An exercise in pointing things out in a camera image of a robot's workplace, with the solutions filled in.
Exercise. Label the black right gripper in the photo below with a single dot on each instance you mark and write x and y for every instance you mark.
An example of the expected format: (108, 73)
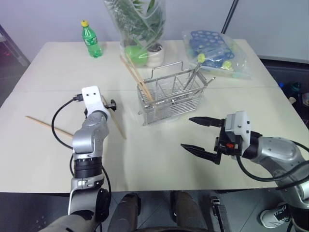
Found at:
(228, 145)

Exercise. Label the wooden chopstick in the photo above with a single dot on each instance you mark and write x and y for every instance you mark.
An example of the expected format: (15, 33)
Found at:
(138, 72)
(43, 123)
(135, 75)
(119, 125)

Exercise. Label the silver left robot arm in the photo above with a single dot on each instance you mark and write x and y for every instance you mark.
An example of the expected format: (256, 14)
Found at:
(84, 140)

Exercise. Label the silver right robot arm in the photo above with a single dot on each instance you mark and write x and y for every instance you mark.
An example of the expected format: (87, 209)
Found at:
(277, 149)

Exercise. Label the metal spoon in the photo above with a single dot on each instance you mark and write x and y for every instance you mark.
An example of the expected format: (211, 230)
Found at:
(193, 75)
(208, 82)

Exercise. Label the white plant pot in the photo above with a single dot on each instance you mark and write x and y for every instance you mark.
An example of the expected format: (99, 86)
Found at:
(156, 55)

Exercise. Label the green plastic soda bottle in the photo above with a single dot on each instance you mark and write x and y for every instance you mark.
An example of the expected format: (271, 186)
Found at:
(91, 39)

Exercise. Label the dark rounded shape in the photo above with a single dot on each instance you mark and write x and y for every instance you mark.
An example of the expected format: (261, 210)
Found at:
(187, 210)
(126, 212)

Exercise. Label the clear plastic zip bag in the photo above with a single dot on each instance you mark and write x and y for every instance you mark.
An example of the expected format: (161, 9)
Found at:
(239, 65)

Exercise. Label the clear plastic plant bag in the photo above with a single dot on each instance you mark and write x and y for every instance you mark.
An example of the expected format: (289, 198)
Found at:
(144, 26)

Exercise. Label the green leafy plant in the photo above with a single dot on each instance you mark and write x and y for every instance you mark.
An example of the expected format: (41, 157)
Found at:
(135, 21)

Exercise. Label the blue test tube rack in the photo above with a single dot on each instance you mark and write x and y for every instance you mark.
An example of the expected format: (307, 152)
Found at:
(212, 41)

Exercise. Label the white sneaker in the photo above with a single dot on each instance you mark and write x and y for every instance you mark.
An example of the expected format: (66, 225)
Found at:
(275, 215)

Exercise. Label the black pole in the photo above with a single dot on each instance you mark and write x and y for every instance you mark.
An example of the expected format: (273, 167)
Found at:
(229, 17)

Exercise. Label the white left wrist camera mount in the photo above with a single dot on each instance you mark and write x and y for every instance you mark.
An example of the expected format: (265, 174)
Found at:
(91, 96)

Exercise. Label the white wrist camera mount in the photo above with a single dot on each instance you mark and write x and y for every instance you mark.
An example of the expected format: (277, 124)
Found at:
(91, 96)
(241, 123)

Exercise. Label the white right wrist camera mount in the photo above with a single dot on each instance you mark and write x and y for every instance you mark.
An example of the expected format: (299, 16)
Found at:
(241, 123)

